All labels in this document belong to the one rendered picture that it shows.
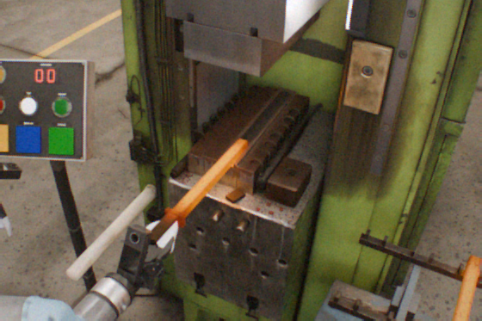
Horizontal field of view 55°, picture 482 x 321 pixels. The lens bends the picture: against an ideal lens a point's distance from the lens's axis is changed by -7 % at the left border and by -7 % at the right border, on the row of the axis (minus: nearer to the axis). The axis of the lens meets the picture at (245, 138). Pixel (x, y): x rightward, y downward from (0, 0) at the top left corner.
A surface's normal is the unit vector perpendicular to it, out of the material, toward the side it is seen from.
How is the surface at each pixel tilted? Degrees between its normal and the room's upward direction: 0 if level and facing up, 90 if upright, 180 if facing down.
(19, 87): 60
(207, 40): 90
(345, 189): 90
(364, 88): 90
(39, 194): 0
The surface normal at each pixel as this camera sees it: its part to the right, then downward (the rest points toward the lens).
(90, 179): 0.04, -0.80
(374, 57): -0.44, 0.52
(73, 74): 0.00, 0.11
